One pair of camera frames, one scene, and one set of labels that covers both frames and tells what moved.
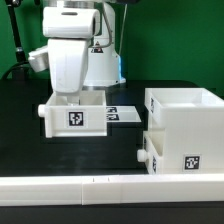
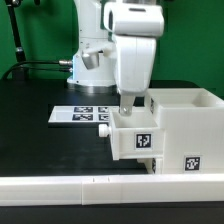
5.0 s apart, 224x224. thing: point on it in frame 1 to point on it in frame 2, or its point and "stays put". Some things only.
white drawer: (86, 119) to (135, 136)
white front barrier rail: (108, 189) stays put
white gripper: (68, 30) to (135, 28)
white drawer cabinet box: (193, 122) stays put
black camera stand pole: (19, 71) stays put
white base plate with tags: (122, 114) to (80, 114)
